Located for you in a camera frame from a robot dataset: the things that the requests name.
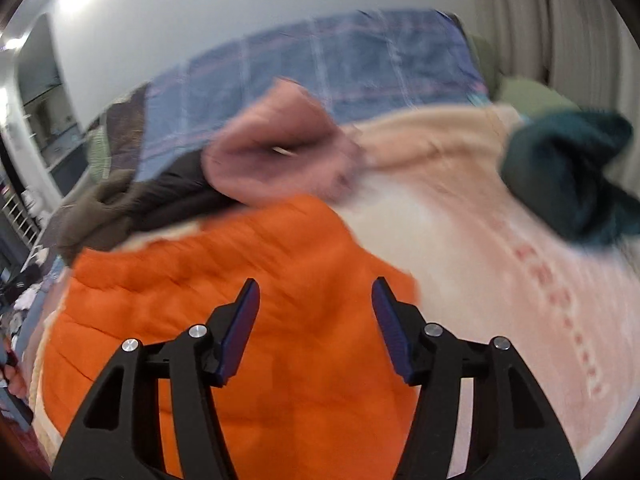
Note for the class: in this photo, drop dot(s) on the pink garment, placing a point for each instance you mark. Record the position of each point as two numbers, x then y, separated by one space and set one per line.
280 125

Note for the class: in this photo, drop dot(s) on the cream fleece blanket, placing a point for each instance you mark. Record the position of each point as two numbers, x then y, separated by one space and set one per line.
470 210

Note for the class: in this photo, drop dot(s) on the orange puffer jacket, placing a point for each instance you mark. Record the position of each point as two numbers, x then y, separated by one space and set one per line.
300 285

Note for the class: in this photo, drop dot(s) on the dark teal garment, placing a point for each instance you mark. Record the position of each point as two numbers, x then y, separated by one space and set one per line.
570 170

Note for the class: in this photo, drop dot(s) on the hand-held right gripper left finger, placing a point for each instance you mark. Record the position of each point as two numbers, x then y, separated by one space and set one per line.
239 332

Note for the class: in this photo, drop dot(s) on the grey shelf unit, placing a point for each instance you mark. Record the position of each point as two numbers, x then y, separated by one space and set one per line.
47 110

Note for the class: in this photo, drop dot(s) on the beige curtain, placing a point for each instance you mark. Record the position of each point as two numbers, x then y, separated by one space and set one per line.
550 15

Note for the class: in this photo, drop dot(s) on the dark brown garment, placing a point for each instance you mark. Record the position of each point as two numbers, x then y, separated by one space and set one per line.
185 187

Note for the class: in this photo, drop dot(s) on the olive brown garment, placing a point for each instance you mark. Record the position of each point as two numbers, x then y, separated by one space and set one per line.
92 215

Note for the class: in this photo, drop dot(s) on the blue plaid quilt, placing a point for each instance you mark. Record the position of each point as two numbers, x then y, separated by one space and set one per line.
320 65

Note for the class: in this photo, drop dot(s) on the green pillow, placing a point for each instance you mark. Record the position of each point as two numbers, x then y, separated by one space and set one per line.
537 96
484 60

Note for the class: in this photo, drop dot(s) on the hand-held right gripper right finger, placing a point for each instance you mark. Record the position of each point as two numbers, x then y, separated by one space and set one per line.
391 332

